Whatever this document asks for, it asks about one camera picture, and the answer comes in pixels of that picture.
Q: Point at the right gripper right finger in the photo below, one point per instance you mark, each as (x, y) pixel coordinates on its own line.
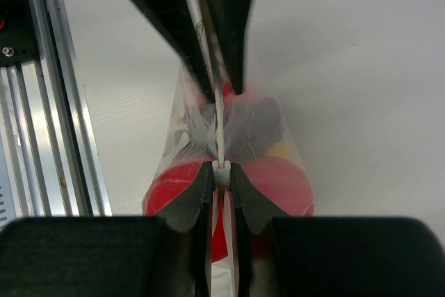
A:
(283, 255)

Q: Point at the small red tomato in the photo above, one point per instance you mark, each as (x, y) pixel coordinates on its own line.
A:
(282, 182)

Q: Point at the dark grape bunch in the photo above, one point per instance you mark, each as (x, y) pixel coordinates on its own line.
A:
(251, 128)

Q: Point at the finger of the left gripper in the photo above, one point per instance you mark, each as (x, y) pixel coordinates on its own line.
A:
(172, 19)
(230, 19)

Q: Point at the yellow pear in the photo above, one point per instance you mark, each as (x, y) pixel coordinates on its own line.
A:
(280, 150)

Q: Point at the aluminium mounting rail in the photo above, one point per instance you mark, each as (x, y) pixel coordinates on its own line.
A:
(49, 159)

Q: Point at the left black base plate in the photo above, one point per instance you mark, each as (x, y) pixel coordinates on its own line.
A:
(18, 40)

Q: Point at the clear dotted zip bag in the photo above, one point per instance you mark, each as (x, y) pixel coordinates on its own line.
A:
(187, 101)

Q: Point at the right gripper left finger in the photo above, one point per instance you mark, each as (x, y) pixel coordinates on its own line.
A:
(167, 254)

